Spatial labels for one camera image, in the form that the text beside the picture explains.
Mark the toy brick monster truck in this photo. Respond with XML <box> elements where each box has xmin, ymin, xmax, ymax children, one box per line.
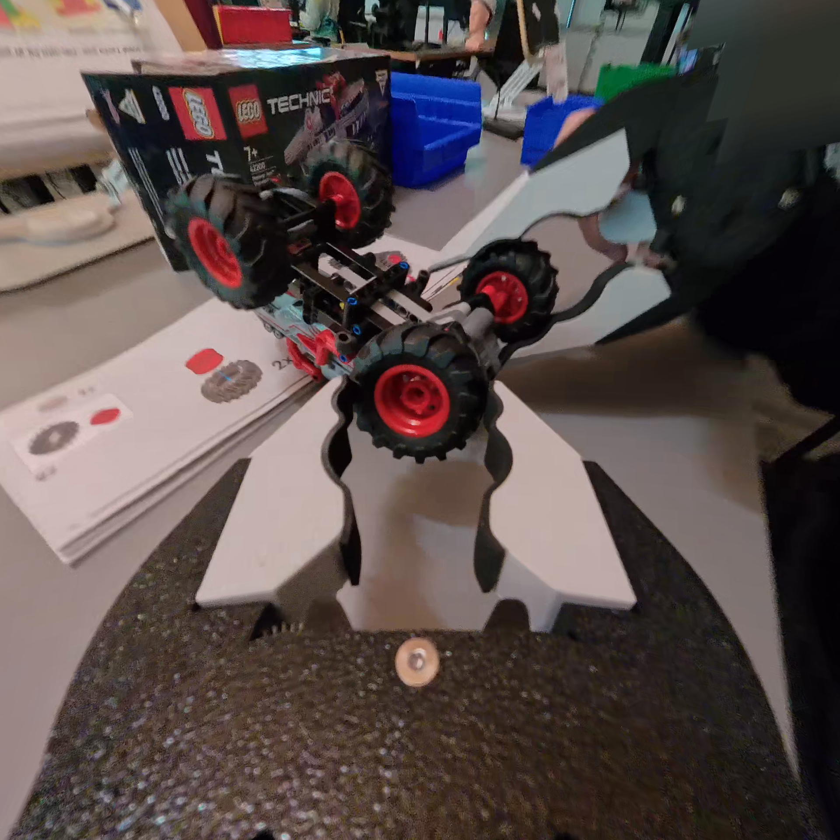
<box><xmin>164</xmin><ymin>138</ymin><xmax>560</xmax><ymax>463</ymax></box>

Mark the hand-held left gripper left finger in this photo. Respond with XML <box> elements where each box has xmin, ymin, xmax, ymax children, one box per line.
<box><xmin>196</xmin><ymin>379</ymin><xmax>363</xmax><ymax>631</ymax></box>

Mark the black-backed wooden display board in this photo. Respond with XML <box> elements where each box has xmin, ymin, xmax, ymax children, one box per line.
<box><xmin>515</xmin><ymin>0</ymin><xmax>562</xmax><ymax>56</ymax></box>

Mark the black toy set box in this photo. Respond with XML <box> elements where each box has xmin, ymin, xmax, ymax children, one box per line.
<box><xmin>82</xmin><ymin>49</ymin><xmax>393</xmax><ymax>273</ymax></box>

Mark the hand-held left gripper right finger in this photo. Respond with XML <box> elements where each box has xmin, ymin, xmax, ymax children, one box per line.
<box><xmin>474</xmin><ymin>379</ymin><xmax>639</xmax><ymax>634</ymax></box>

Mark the grey desk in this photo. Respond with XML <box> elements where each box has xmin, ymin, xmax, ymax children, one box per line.
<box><xmin>0</xmin><ymin>118</ymin><xmax>802</xmax><ymax>821</ymax></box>

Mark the hanging white paper tag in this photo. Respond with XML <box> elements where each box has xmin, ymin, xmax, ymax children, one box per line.
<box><xmin>543</xmin><ymin>45</ymin><xmax>571</xmax><ymax>102</ymax></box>

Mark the green storage bin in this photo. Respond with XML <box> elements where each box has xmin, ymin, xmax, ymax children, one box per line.
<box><xmin>594</xmin><ymin>62</ymin><xmax>678</xmax><ymax>105</ymax></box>

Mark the printed brick instruction sheet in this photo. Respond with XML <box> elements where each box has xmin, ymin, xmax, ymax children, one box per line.
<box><xmin>0</xmin><ymin>0</ymin><xmax>155</xmax><ymax>63</ymax></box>

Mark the open instruction booklet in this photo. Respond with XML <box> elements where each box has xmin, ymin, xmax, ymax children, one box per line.
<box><xmin>0</xmin><ymin>235</ymin><xmax>463</xmax><ymax>567</ymax></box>

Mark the blue bin with marker tag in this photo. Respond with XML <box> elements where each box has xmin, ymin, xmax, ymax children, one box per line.
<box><xmin>521</xmin><ymin>95</ymin><xmax>603</xmax><ymax>168</ymax></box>

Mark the red storage box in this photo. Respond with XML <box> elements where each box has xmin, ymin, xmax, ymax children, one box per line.
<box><xmin>211</xmin><ymin>5</ymin><xmax>294</xmax><ymax>48</ymax></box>

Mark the person's right hand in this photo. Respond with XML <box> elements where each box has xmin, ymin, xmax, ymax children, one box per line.
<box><xmin>553</xmin><ymin>107</ymin><xmax>632</xmax><ymax>265</ymax></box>

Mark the mannequin head white helmet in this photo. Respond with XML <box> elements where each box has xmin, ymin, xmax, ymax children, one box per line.
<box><xmin>467</xmin><ymin>0</ymin><xmax>497</xmax><ymax>52</ymax></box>

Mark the blue storage bin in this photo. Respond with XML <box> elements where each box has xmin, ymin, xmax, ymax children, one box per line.
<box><xmin>389</xmin><ymin>71</ymin><xmax>484</xmax><ymax>190</ymax></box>

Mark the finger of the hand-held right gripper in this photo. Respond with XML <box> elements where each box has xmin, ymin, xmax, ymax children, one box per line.
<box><xmin>440</xmin><ymin>128</ymin><xmax>636</xmax><ymax>257</ymax></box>
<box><xmin>504</xmin><ymin>262</ymin><xmax>673</xmax><ymax>358</ymax></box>

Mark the small black wheel red hub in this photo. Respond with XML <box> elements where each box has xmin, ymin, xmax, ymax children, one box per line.
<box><xmin>303</xmin><ymin>140</ymin><xmax>396</xmax><ymax>250</ymax></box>
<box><xmin>165</xmin><ymin>174</ymin><xmax>291</xmax><ymax>311</ymax></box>

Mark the white board stand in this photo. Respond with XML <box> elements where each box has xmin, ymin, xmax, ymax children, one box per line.
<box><xmin>484</xmin><ymin>58</ymin><xmax>546</xmax><ymax>124</ymax></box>
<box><xmin>0</xmin><ymin>118</ymin><xmax>158</xmax><ymax>293</ymax></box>

